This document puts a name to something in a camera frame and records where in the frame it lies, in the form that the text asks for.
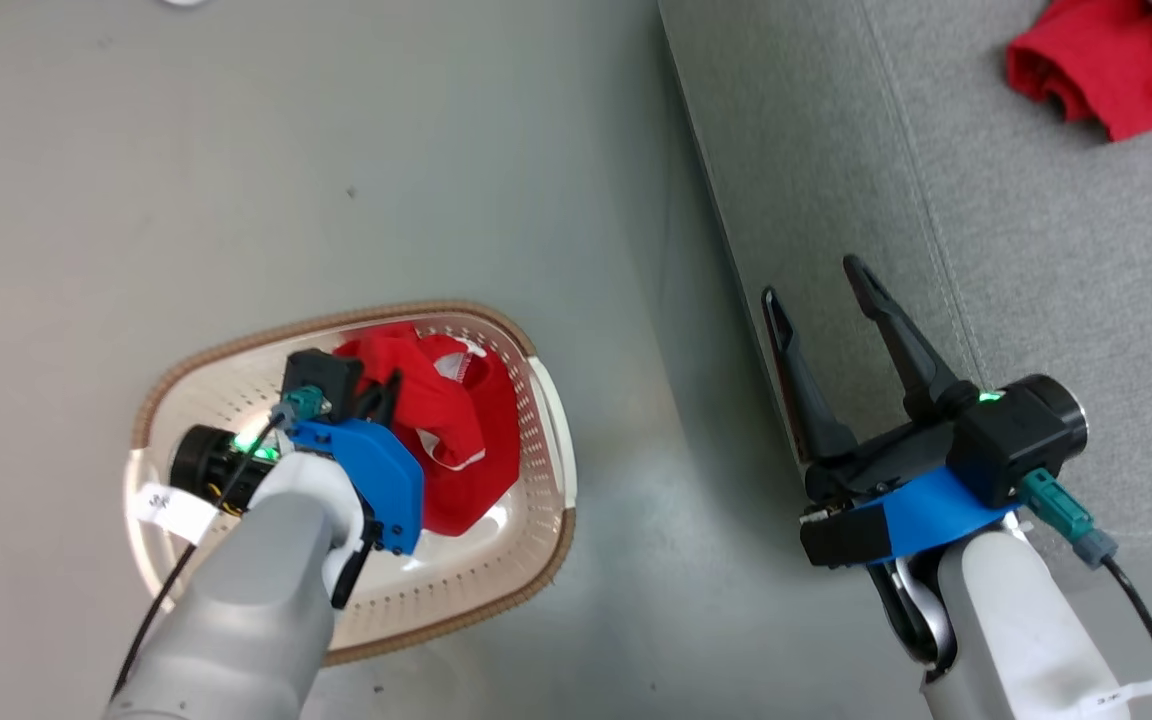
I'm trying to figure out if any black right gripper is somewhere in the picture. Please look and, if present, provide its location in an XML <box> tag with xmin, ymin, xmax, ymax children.
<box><xmin>761</xmin><ymin>254</ymin><xmax>978</xmax><ymax>570</ymax></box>

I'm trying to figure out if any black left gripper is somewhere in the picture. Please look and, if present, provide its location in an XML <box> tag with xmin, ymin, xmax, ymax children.
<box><xmin>170</xmin><ymin>369</ymin><xmax>404</xmax><ymax>507</ymax></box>

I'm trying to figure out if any red garment with white collar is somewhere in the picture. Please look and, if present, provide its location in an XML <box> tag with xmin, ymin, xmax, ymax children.
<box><xmin>333</xmin><ymin>322</ymin><xmax>523</xmax><ymax>539</ymax></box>

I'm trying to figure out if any red garment with white stripes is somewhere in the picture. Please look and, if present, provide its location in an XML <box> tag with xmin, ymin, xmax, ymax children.
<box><xmin>1003</xmin><ymin>0</ymin><xmax>1152</xmax><ymax>143</ymax></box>

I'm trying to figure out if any grey fabric sofa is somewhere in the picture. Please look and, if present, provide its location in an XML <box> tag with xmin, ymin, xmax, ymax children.
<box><xmin>658</xmin><ymin>0</ymin><xmax>1152</xmax><ymax>561</ymax></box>

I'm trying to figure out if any cream perforated laundry basket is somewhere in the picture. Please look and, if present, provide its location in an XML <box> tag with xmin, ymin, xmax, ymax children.
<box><xmin>123</xmin><ymin>298</ymin><xmax>578</xmax><ymax>668</ymax></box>

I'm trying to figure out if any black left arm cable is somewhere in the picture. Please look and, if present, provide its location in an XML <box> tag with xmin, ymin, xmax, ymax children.
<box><xmin>110</xmin><ymin>387</ymin><xmax>329</xmax><ymax>703</ymax></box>

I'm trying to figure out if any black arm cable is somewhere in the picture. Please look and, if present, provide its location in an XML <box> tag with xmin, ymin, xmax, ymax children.
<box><xmin>110</xmin><ymin>387</ymin><xmax>329</xmax><ymax>703</ymax></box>
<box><xmin>1020</xmin><ymin>467</ymin><xmax>1152</xmax><ymax>720</ymax></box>

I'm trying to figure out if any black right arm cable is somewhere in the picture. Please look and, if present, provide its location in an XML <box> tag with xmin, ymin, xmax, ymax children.
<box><xmin>1020</xmin><ymin>467</ymin><xmax>1152</xmax><ymax>720</ymax></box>

